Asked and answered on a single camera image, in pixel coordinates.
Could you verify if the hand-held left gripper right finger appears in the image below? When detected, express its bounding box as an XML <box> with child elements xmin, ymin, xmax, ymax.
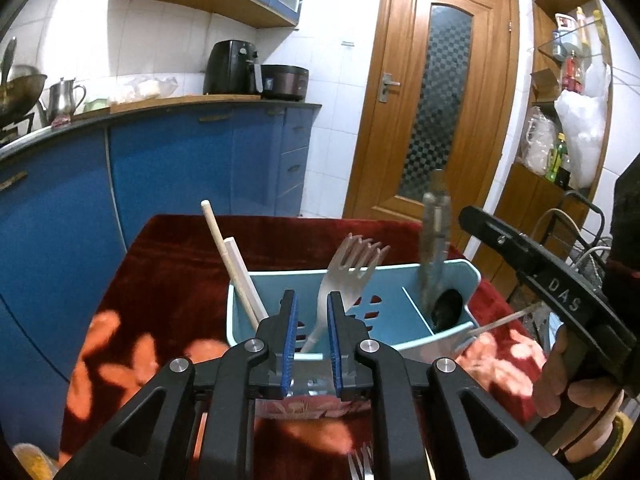
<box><xmin>326</xmin><ymin>291</ymin><xmax>576</xmax><ymax>480</ymax></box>

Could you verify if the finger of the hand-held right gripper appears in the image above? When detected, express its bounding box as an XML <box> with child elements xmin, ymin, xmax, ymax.
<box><xmin>458</xmin><ymin>204</ymin><xmax>544</xmax><ymax>282</ymax></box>

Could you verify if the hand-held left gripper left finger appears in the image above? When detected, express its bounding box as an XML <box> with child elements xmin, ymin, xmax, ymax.
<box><xmin>52</xmin><ymin>289</ymin><xmax>300</xmax><ymax>480</ymax></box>

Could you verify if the white plastic fork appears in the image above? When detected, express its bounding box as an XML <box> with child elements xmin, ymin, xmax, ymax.
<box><xmin>300</xmin><ymin>232</ymin><xmax>391</xmax><ymax>353</ymax></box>

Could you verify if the dark spoon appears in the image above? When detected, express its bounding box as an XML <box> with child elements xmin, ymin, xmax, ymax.
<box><xmin>431</xmin><ymin>288</ymin><xmax>464</xmax><ymax>333</ymax></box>

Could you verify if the white chopstick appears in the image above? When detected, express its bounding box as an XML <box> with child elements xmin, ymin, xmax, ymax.
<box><xmin>223</xmin><ymin>237</ymin><xmax>269</xmax><ymax>322</ymax></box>

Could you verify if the light blue utensil box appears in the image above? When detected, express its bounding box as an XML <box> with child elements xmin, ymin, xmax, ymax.
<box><xmin>226</xmin><ymin>258</ymin><xmax>483</xmax><ymax>421</ymax></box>

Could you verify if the person's right hand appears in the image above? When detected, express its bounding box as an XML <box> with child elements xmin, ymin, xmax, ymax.
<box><xmin>531</xmin><ymin>327</ymin><xmax>624</xmax><ymax>467</ymax></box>

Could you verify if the wooden shelf unit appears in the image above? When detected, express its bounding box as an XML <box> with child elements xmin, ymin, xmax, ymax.
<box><xmin>492</xmin><ymin>0</ymin><xmax>613</xmax><ymax>306</ymax></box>

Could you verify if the person's dark clothing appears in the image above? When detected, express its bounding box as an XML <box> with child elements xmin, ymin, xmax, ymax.
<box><xmin>602</xmin><ymin>157</ymin><xmax>640</xmax><ymax>311</ymax></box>

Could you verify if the green bottle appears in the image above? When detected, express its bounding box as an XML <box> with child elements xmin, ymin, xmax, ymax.
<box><xmin>545</xmin><ymin>133</ymin><xmax>568</xmax><ymax>183</ymax></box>

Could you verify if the metal fork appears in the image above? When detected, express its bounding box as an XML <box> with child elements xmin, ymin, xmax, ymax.
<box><xmin>347</xmin><ymin>442</ymin><xmax>381</xmax><ymax>480</ymax></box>

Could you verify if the white plastic bag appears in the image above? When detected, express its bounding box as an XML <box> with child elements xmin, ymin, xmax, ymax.
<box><xmin>554</xmin><ymin>62</ymin><xmax>613</xmax><ymax>190</ymax></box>

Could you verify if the wooden door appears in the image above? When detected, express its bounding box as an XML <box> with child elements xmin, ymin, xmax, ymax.
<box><xmin>342</xmin><ymin>0</ymin><xmax>521</xmax><ymax>253</ymax></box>

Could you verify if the red floral blanket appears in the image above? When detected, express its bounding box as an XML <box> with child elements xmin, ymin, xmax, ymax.
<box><xmin>12</xmin><ymin>214</ymin><xmax>551</xmax><ymax>480</ymax></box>

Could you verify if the cardboard box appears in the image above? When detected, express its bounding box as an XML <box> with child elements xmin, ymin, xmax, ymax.
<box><xmin>530</xmin><ymin>67</ymin><xmax>563</xmax><ymax>103</ymax></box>

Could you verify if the red bottle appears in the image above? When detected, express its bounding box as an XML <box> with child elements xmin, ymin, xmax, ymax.
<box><xmin>562</xmin><ymin>55</ymin><xmax>586</xmax><ymax>93</ymax></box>

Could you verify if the dark rice cooker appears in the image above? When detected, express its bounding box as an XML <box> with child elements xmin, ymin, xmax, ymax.
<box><xmin>260</xmin><ymin>65</ymin><xmax>310</xmax><ymax>101</ymax></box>

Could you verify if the wooden cutting board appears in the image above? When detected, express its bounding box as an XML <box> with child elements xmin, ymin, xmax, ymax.
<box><xmin>109</xmin><ymin>94</ymin><xmax>261</xmax><ymax>111</ymax></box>

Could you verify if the black air fryer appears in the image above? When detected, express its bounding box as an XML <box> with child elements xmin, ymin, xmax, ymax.
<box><xmin>203</xmin><ymin>40</ymin><xmax>261</xmax><ymax>96</ymax></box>

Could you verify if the clear food bag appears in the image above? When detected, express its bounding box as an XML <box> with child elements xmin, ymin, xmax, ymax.
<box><xmin>107</xmin><ymin>75</ymin><xmax>178</xmax><ymax>103</ymax></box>

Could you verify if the steel kettle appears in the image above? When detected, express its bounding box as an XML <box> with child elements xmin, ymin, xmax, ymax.
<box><xmin>39</xmin><ymin>77</ymin><xmax>87</xmax><ymax>123</ymax></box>

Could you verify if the gas stove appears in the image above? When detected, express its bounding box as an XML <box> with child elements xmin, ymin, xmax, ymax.
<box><xmin>0</xmin><ymin>110</ymin><xmax>51</xmax><ymax>148</ymax></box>

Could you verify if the steel wok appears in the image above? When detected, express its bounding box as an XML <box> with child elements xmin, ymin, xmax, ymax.
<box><xmin>0</xmin><ymin>74</ymin><xmax>48</xmax><ymax>128</ymax></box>

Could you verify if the black wire rack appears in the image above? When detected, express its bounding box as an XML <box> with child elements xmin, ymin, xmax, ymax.
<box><xmin>530</xmin><ymin>190</ymin><xmax>613</xmax><ymax>311</ymax></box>

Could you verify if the metal door handle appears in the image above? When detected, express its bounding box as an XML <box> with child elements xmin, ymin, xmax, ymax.
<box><xmin>380</xmin><ymin>72</ymin><xmax>402</xmax><ymax>104</ymax></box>

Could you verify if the black handled ladle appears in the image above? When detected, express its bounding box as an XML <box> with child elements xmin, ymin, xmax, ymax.
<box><xmin>0</xmin><ymin>37</ymin><xmax>18</xmax><ymax>86</ymax></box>

